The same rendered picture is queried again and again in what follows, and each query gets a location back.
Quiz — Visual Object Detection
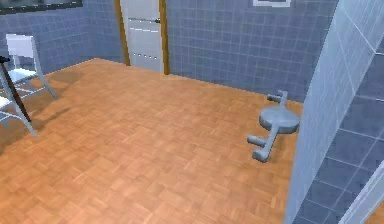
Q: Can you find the white room door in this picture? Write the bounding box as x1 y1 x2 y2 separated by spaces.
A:
114 0 171 76

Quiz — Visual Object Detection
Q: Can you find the black table leg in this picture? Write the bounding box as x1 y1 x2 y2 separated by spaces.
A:
0 56 32 123

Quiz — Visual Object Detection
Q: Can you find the white folding chair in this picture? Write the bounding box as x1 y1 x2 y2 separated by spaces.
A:
0 68 39 138
5 33 59 101

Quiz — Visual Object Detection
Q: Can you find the white framed wall picture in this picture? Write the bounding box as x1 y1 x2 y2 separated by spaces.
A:
252 0 292 8

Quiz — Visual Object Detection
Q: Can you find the dark framed wall picture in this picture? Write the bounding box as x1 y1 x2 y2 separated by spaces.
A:
0 0 84 16

